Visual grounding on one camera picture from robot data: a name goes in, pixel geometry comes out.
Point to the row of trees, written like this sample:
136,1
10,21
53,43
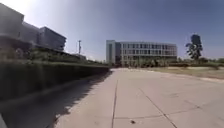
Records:
150,62

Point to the dark glass building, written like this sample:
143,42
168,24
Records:
50,38

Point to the tall distant tower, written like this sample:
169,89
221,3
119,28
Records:
196,38

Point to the long trimmed dark hedge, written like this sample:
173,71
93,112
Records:
40,78

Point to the white building with window rows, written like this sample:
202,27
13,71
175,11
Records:
143,50

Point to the pole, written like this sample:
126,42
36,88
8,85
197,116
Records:
79,46

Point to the pale concrete slab pavement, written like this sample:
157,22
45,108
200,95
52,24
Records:
140,100

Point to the tree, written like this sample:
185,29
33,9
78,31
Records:
194,50

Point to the row of bushes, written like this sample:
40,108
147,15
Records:
40,55

